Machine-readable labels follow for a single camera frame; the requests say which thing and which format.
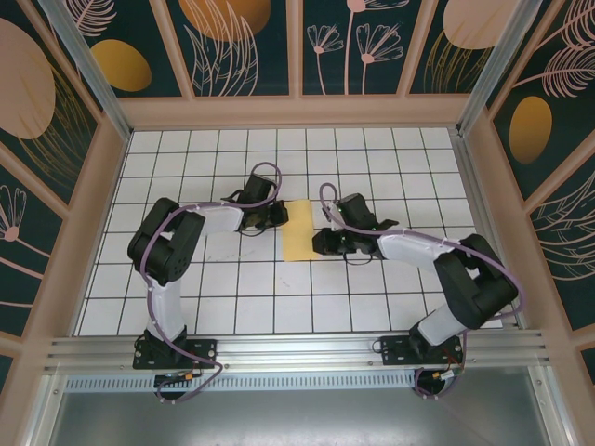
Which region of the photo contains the yellow cloth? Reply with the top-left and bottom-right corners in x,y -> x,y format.
281,199 -> 323,263

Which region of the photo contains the grey metal shelf panel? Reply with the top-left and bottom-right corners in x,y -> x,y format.
41,371 -> 574,446

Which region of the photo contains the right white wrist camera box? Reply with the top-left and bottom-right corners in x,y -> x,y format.
323,199 -> 343,229

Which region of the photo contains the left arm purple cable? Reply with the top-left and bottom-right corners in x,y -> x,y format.
141,162 -> 284,405

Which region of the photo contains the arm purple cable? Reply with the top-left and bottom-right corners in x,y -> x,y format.
319,184 -> 522,400
141,162 -> 284,405

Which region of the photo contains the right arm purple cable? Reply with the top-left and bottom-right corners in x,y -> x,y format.
319,184 -> 522,400

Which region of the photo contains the long aluminium mounting rail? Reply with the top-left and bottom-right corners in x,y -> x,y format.
44,328 -> 558,374

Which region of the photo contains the aluminium side rail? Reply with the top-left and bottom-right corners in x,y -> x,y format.
449,128 -> 521,330

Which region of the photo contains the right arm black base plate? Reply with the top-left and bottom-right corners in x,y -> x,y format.
379,334 -> 466,366

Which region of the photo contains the slotted grey cable duct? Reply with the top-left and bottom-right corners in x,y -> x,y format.
64,374 -> 419,392

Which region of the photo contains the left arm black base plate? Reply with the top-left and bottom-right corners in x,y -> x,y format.
133,338 -> 218,371

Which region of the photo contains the aluminium frame post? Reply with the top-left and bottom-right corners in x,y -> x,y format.
456,0 -> 544,137
36,0 -> 132,140

